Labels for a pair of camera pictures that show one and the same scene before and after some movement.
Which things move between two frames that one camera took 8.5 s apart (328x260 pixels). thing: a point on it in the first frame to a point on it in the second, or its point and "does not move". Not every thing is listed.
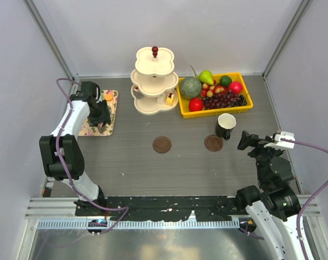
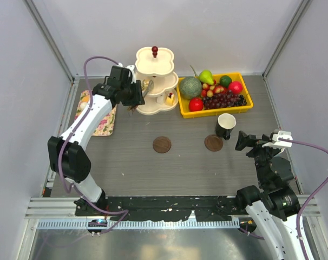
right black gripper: [254, 140] does not move
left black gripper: [105, 116] to [139, 99]
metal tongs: [101, 127] to [151, 84]
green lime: [225, 80] does not move
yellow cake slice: [170, 99] does not move
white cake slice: [160, 100] does not move
